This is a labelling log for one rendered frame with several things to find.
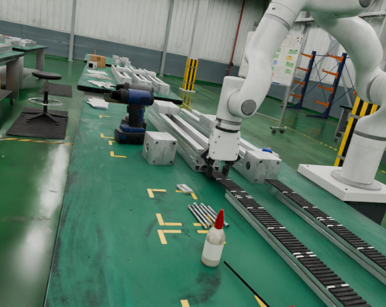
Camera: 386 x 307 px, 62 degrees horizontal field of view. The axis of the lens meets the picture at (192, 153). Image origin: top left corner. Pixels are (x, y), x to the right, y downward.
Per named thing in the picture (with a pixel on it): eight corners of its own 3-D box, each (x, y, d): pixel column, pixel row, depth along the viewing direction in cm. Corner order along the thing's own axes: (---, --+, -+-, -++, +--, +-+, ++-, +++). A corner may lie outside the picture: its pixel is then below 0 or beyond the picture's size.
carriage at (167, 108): (177, 120, 167) (180, 107, 165) (157, 118, 163) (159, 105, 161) (169, 113, 181) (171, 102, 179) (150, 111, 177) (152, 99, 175)
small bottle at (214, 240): (198, 256, 66) (209, 204, 62) (214, 255, 67) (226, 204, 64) (204, 268, 62) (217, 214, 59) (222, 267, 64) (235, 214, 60)
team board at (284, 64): (222, 115, 755) (241, 28, 700) (237, 116, 786) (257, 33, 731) (271, 133, 644) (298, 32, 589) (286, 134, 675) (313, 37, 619)
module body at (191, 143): (218, 172, 118) (223, 150, 116) (193, 171, 114) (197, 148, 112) (163, 120, 189) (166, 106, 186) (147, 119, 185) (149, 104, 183)
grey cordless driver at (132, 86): (147, 133, 153) (154, 88, 147) (105, 128, 148) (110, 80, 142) (147, 130, 160) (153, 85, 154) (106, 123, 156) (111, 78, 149)
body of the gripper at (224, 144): (218, 127, 98) (210, 161, 101) (246, 130, 102) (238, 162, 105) (208, 120, 105) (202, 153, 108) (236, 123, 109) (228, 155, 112)
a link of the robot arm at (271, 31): (310, 29, 88) (254, 126, 93) (279, 30, 103) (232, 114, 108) (287, 11, 85) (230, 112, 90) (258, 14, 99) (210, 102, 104)
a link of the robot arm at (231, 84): (247, 123, 100) (235, 117, 108) (257, 81, 96) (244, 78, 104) (222, 120, 97) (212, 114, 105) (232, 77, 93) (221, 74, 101)
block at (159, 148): (179, 165, 117) (183, 141, 115) (149, 164, 112) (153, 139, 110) (169, 156, 126) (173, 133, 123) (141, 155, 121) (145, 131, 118)
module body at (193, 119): (262, 175, 125) (268, 154, 123) (239, 173, 121) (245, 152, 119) (193, 123, 196) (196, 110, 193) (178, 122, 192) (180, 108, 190)
